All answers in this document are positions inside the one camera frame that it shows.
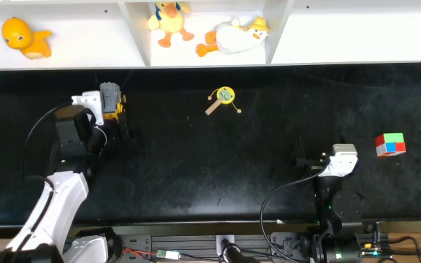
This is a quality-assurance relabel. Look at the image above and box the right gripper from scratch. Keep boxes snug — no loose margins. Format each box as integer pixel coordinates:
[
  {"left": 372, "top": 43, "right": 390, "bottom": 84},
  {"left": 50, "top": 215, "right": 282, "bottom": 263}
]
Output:
[{"left": 294, "top": 133, "right": 347, "bottom": 172}]

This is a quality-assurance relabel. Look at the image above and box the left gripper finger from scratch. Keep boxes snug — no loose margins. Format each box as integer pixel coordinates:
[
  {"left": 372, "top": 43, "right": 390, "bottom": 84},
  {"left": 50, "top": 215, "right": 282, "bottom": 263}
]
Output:
[{"left": 117, "top": 109, "right": 132, "bottom": 142}]

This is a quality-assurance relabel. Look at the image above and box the grey and yellow toy truck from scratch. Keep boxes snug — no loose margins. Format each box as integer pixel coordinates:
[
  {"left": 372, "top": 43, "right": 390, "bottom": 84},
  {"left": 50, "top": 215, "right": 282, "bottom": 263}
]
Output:
[{"left": 99, "top": 81, "right": 128, "bottom": 122}]

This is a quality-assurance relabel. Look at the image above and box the yellow rattle drum wooden handle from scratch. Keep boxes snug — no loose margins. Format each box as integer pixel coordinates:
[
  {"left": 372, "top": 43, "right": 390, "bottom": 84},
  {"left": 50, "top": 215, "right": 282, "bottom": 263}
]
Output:
[{"left": 204, "top": 85, "right": 243, "bottom": 117}]

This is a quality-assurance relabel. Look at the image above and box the orange rubber dinosaur toy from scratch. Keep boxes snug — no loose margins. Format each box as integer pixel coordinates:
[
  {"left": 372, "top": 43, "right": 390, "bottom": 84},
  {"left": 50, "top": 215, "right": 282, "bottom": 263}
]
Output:
[{"left": 1, "top": 16, "right": 53, "bottom": 61}]

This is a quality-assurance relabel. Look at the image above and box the many-coloured puzzle cube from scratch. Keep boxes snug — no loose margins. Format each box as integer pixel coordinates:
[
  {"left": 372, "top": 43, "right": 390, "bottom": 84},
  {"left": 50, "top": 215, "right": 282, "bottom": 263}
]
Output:
[{"left": 374, "top": 132, "right": 407, "bottom": 158}]

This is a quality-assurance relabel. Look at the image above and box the white shelf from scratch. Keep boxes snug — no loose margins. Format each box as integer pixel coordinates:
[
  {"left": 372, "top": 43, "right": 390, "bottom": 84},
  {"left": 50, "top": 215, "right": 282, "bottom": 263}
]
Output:
[{"left": 0, "top": 0, "right": 421, "bottom": 71}]

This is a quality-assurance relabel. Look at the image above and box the white plush duck yellow hat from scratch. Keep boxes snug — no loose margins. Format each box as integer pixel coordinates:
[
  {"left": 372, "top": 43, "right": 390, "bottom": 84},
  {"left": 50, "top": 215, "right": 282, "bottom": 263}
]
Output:
[{"left": 195, "top": 16, "right": 270, "bottom": 58}]

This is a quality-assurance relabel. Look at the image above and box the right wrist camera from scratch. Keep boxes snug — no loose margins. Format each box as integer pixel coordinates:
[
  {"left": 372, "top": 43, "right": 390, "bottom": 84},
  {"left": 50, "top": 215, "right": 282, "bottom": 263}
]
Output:
[{"left": 318, "top": 143, "right": 360, "bottom": 178}]

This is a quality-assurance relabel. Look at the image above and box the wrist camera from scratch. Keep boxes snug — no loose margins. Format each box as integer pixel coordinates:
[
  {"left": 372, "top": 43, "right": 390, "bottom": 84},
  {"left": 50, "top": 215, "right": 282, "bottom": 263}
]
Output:
[
  {"left": 318, "top": 143, "right": 360, "bottom": 178},
  {"left": 71, "top": 90, "right": 105, "bottom": 127}
]

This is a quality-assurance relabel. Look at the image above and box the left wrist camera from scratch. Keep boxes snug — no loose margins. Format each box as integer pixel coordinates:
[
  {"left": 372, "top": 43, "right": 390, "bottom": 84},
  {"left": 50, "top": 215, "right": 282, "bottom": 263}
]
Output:
[{"left": 71, "top": 90, "right": 105, "bottom": 127}]

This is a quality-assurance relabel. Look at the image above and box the black cable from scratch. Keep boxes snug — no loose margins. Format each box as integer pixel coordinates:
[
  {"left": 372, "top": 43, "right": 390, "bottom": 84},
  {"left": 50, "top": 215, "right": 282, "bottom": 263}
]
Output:
[
  {"left": 20, "top": 102, "right": 75, "bottom": 191},
  {"left": 259, "top": 168, "right": 328, "bottom": 262}
]

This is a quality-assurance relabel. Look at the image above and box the mounting rail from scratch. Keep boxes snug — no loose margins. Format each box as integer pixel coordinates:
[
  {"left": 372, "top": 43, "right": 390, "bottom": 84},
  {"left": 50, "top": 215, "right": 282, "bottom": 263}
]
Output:
[{"left": 55, "top": 226, "right": 421, "bottom": 263}]

